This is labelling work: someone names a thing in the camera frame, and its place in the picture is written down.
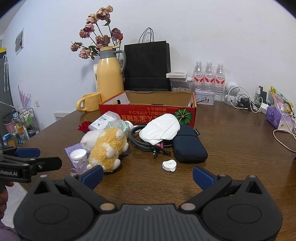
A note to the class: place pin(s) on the colourful snack bag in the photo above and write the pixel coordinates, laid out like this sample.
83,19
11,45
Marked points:
278,97

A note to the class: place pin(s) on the person's left hand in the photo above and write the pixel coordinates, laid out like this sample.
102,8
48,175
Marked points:
2,198

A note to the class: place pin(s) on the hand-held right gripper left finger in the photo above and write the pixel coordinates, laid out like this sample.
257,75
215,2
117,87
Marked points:
93,175

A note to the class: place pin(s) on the clear water bottle red label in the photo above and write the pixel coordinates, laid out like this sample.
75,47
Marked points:
198,76
209,77
220,81

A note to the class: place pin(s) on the flat printed box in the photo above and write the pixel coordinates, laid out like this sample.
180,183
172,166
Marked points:
177,74

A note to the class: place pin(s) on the yellow mug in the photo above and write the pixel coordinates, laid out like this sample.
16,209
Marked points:
91,102

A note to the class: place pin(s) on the navy zip case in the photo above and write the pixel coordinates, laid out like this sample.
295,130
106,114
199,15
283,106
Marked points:
188,146

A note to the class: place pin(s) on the small white desk fan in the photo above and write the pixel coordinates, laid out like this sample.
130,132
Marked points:
231,89

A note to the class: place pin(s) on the purple tissue pack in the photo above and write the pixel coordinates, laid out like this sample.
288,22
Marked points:
274,115

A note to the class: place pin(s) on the white wall vent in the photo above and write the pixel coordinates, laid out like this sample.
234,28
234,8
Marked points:
61,115

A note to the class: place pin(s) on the clear folded umbrella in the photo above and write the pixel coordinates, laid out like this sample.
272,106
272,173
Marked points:
5,74

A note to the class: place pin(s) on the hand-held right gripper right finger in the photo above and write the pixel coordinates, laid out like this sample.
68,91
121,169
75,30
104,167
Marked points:
203,177

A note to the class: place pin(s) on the white cloth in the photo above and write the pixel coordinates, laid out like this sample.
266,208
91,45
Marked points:
159,128

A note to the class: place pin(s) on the black paper bag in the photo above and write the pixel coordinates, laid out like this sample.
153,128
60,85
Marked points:
148,67

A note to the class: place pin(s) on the white power adapter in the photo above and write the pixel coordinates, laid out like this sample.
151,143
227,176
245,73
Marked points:
263,107

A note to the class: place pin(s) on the dried rose bouquet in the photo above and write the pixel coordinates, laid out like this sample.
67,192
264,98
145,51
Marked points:
101,40

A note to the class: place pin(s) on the red cardboard box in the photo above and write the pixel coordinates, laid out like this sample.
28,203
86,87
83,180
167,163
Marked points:
148,111

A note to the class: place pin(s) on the small white plastic device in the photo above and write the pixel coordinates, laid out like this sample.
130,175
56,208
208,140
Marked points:
168,165

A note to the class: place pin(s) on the pink bin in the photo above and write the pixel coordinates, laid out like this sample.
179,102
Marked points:
9,126

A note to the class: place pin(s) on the yellow thermos jug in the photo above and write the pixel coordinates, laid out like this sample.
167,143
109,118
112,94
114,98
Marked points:
109,76

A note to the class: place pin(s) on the wall picture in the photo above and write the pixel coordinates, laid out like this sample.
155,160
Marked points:
19,41

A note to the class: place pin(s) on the translucent labelled plastic container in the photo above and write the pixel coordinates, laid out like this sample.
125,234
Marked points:
101,121

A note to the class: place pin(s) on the purple flower wall sticker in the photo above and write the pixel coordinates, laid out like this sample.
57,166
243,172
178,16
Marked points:
24,97

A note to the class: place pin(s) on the dark pump bottle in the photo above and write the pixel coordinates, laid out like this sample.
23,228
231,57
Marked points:
263,95

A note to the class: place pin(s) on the dark grey refrigerator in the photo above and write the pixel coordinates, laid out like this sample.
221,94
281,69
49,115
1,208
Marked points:
7,102

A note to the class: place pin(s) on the person's left forearm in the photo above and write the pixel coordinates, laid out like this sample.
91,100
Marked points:
5,231

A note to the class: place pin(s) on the lavender tin box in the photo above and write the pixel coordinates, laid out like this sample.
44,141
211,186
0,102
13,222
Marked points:
204,98

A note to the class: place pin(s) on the crinkled clear plastic bag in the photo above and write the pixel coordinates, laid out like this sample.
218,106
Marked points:
119,126

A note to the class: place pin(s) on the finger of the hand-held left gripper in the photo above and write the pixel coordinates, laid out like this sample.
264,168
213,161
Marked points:
48,163
26,152

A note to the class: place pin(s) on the yellow and white plush toy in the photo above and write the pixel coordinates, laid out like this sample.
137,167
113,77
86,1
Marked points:
108,143

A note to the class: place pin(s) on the red fabric rose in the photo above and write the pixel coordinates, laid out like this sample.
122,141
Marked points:
85,126

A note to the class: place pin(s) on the clear seed container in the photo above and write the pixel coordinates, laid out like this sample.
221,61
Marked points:
180,89

